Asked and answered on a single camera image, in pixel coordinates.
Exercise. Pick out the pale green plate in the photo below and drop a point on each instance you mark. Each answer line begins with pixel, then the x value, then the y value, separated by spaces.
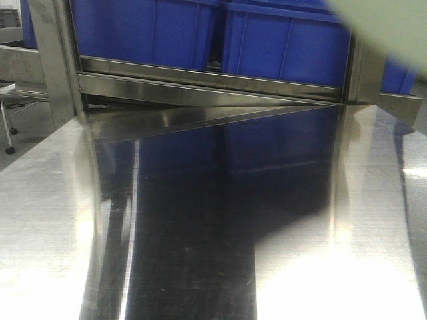
pixel 395 27

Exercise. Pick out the stainless steel shelf rack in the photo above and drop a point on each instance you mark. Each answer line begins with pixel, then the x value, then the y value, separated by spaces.
pixel 57 74

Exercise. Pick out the blue bin left on shelf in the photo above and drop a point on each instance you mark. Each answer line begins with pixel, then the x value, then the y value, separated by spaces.
pixel 166 33

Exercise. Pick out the blue bin on shelf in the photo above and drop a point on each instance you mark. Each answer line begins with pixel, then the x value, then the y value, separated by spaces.
pixel 298 41
pixel 166 33

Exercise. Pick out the blue bin right on shelf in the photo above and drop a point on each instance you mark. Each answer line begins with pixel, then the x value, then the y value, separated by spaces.
pixel 298 41

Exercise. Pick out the blue bin far left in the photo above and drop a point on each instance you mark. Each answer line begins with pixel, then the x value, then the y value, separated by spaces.
pixel 29 38

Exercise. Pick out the rolling chair base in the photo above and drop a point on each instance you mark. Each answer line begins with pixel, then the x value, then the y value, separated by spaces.
pixel 15 99

